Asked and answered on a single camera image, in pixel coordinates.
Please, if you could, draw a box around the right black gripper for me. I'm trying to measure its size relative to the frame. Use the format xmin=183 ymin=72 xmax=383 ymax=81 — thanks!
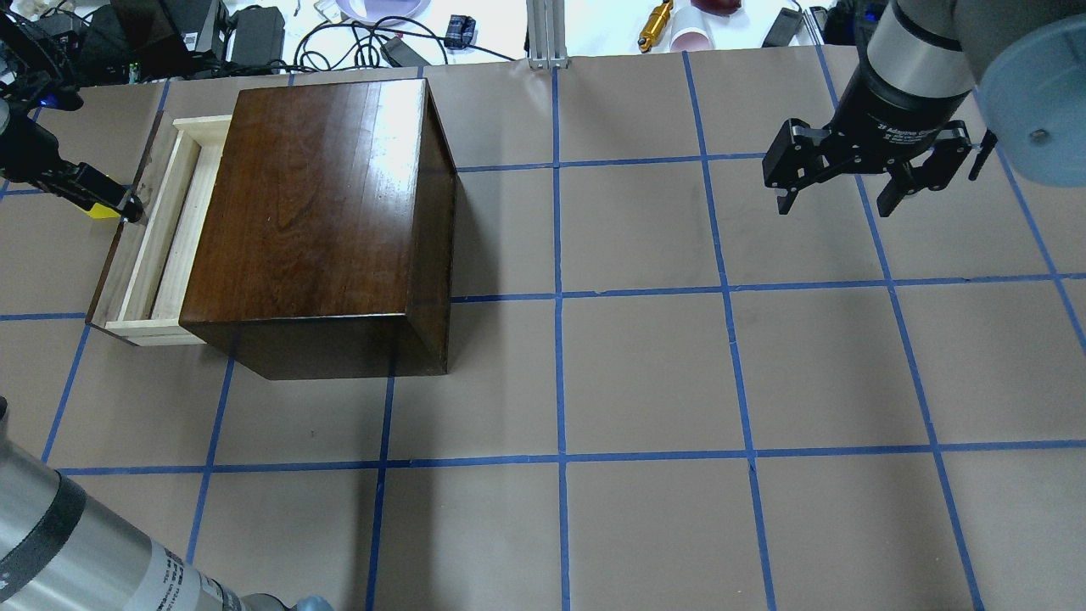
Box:
xmin=763 ymin=64 xmax=972 ymax=219

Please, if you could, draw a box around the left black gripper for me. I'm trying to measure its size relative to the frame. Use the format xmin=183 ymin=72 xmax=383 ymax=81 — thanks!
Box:
xmin=1 ymin=102 xmax=144 ymax=222

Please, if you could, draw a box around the yellow block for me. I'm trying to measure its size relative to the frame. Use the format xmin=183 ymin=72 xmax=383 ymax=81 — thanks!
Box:
xmin=86 ymin=204 xmax=121 ymax=220

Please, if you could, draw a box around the light wood drawer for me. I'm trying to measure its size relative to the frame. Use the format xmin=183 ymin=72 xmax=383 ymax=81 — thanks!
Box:
xmin=87 ymin=113 xmax=232 ymax=345

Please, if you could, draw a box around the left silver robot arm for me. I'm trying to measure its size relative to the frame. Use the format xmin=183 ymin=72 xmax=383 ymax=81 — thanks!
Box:
xmin=3 ymin=434 xmax=285 ymax=610

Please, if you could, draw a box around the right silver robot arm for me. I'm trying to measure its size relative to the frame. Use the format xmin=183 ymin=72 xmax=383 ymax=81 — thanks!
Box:
xmin=763 ymin=1 xmax=1085 ymax=217

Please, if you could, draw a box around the dark wooden drawer cabinet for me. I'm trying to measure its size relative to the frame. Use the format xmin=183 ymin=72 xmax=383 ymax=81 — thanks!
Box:
xmin=179 ymin=78 xmax=459 ymax=380

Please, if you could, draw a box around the brass cylinder tool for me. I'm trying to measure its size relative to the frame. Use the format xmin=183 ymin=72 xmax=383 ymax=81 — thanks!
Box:
xmin=636 ymin=0 xmax=674 ymax=53

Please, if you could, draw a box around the white purple bowl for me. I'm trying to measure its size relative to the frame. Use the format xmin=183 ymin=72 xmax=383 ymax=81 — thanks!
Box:
xmin=336 ymin=0 xmax=430 ymax=25

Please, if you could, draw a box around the black power adapter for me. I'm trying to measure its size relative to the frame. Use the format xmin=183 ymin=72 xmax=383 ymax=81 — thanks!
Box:
xmin=380 ymin=37 xmax=430 ymax=67

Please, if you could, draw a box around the small black blue device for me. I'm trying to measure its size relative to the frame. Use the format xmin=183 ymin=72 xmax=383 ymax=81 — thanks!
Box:
xmin=443 ymin=14 xmax=477 ymax=51

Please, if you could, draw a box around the black cable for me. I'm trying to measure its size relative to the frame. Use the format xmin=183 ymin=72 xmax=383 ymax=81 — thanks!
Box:
xmin=293 ymin=17 xmax=518 ymax=73

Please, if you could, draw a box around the aluminium extrusion post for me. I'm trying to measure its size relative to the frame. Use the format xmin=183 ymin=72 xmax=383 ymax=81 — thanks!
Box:
xmin=526 ymin=0 xmax=569 ymax=71

